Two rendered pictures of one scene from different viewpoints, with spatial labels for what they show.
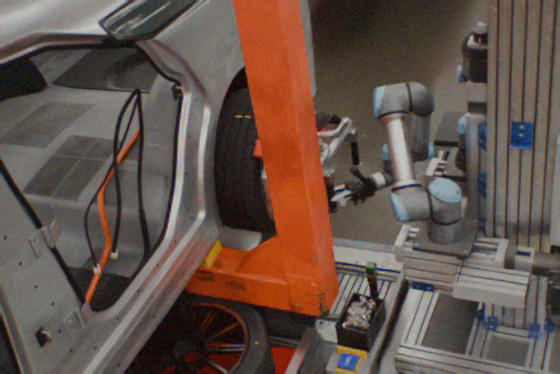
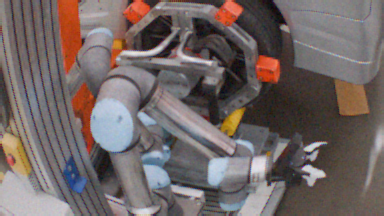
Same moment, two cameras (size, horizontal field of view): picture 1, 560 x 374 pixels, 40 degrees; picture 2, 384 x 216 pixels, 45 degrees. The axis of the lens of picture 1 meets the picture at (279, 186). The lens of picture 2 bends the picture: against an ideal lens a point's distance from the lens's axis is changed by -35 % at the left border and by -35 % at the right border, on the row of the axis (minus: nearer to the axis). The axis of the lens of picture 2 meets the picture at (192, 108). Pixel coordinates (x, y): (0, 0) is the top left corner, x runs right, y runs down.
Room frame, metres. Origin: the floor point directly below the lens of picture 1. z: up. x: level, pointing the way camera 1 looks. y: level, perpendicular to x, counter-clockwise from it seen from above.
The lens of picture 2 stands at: (2.85, -2.16, 2.43)
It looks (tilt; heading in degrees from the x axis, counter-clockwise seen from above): 41 degrees down; 89
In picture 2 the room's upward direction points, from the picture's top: 8 degrees counter-clockwise
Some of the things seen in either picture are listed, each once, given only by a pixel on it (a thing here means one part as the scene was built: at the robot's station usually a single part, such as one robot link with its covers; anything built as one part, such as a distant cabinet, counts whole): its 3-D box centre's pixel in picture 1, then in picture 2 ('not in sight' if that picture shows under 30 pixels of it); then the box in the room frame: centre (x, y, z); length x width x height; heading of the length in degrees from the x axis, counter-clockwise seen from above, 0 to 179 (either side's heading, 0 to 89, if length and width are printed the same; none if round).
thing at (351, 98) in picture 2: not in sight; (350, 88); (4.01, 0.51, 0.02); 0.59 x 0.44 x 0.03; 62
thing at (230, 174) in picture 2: not in sight; (231, 172); (2.95, -1.05, 1.21); 0.11 x 0.08 x 0.09; 165
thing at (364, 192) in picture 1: (360, 189); not in sight; (2.70, -0.35, 0.80); 0.12 x 0.08 x 0.09; 107
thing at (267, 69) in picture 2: not in sight; (268, 69); (3.20, -0.23, 0.85); 0.09 x 0.08 x 0.07; 152
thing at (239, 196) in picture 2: not in sight; (233, 189); (2.95, -1.03, 1.12); 0.11 x 0.08 x 0.11; 75
